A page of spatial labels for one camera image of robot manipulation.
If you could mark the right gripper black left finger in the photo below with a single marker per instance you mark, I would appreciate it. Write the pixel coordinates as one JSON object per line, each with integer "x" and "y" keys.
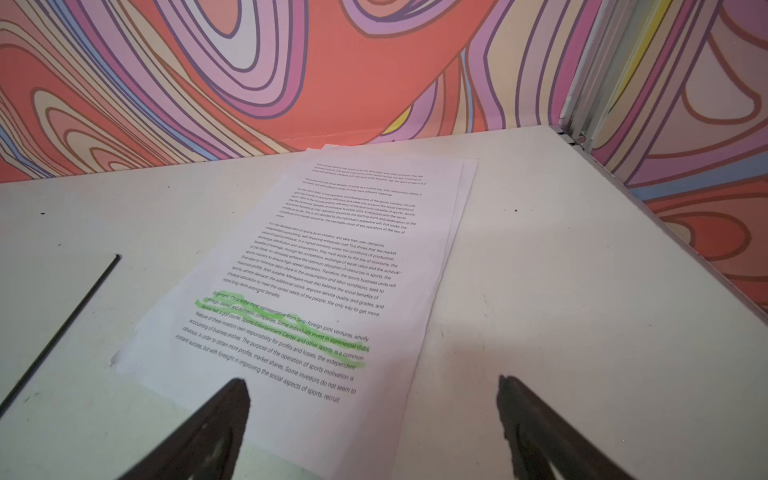
{"x": 206, "y": 445}

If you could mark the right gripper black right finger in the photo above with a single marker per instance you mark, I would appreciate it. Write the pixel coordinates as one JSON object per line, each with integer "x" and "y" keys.
{"x": 543, "y": 444}

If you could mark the printed paper sheet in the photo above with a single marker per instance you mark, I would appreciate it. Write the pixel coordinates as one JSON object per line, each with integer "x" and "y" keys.
{"x": 464, "y": 188}
{"x": 320, "y": 301}

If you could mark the black file folder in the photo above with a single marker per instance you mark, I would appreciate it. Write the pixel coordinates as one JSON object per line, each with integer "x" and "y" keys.
{"x": 41, "y": 297}

